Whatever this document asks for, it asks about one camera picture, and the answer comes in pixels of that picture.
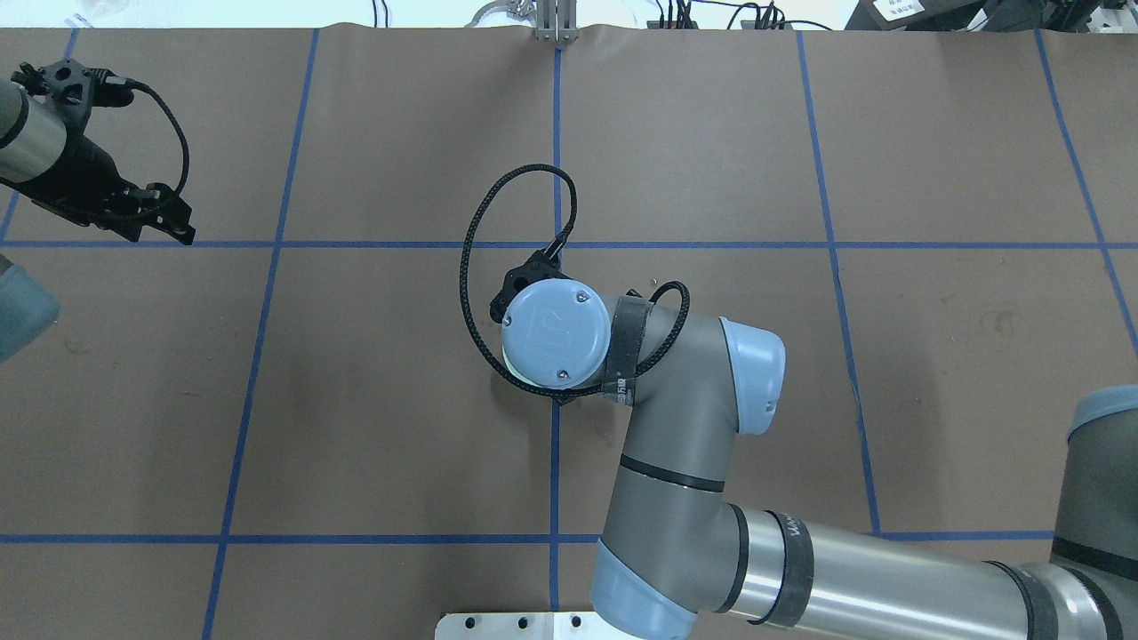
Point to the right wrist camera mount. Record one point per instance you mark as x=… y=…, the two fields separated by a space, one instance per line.
x=538 y=267

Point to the white camera pillar mount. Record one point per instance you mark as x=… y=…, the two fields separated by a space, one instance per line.
x=525 y=625

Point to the aluminium frame post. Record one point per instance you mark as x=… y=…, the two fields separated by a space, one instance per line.
x=555 y=21

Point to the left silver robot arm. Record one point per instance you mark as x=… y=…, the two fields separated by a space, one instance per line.
x=49 y=161

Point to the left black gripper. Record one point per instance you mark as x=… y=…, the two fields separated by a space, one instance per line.
x=78 y=174

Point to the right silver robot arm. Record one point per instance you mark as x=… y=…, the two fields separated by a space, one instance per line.
x=673 y=546

